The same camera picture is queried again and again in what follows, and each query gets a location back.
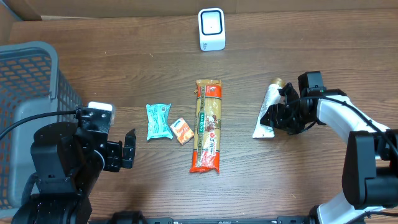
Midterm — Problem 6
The teal snack packet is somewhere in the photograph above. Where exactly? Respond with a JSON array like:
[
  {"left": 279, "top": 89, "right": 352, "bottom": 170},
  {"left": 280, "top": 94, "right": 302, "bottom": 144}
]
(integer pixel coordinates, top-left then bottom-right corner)
[{"left": 146, "top": 104, "right": 173, "bottom": 141}]

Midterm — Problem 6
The white tube with gold cap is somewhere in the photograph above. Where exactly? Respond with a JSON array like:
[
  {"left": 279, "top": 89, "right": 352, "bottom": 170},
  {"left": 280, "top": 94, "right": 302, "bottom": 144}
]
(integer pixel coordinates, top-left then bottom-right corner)
[{"left": 252, "top": 78, "right": 285, "bottom": 139}]

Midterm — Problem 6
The orange snack packet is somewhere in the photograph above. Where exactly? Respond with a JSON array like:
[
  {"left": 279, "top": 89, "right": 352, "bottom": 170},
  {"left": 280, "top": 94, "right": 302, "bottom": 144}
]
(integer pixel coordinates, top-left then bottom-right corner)
[{"left": 170, "top": 118, "right": 194, "bottom": 145}]

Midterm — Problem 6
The spaghetti pasta packet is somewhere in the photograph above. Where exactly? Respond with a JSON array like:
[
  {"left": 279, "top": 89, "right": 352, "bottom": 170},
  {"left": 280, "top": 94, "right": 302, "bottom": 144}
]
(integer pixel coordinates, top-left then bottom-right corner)
[{"left": 190, "top": 80, "right": 222, "bottom": 172}]

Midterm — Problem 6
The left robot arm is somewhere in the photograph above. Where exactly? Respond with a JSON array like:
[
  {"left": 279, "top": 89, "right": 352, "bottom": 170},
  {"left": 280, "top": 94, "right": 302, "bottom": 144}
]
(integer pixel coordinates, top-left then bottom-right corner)
[{"left": 12, "top": 106, "right": 136, "bottom": 224}]

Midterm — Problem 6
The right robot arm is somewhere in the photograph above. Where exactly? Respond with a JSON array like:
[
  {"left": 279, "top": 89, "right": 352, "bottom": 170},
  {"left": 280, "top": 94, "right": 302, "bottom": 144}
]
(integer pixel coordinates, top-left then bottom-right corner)
[{"left": 257, "top": 71, "right": 397, "bottom": 224}]

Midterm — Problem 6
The grey plastic mesh basket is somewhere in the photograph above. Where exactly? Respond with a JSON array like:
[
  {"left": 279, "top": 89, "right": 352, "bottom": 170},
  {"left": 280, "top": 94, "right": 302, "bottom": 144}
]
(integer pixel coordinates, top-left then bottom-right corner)
[{"left": 1, "top": 41, "right": 83, "bottom": 218}]

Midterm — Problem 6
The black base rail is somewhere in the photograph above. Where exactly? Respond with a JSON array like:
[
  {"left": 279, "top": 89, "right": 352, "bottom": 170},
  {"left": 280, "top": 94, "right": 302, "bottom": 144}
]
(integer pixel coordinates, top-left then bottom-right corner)
[{"left": 88, "top": 210, "right": 366, "bottom": 224}]

